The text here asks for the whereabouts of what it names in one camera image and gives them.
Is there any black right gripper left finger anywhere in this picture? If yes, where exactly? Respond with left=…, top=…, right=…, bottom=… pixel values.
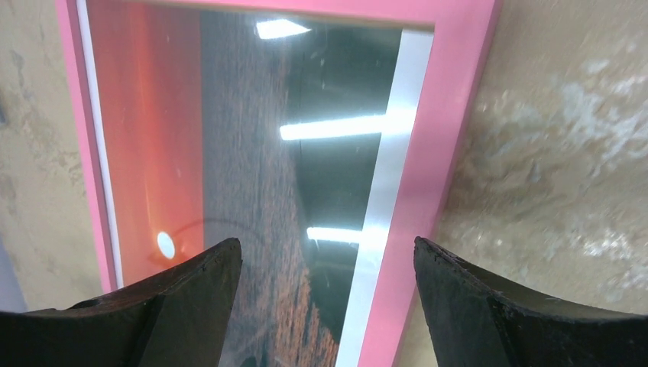
left=1, top=238, right=242, bottom=366

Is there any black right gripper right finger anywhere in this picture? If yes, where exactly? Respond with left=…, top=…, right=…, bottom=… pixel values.
left=413, top=237, right=647, bottom=366

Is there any sunset photo print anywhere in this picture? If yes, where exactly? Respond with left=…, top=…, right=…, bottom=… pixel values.
left=76, top=1, right=434, bottom=366

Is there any pink wooden picture frame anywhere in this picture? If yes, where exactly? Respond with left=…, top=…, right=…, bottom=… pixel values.
left=55, top=1, right=501, bottom=366

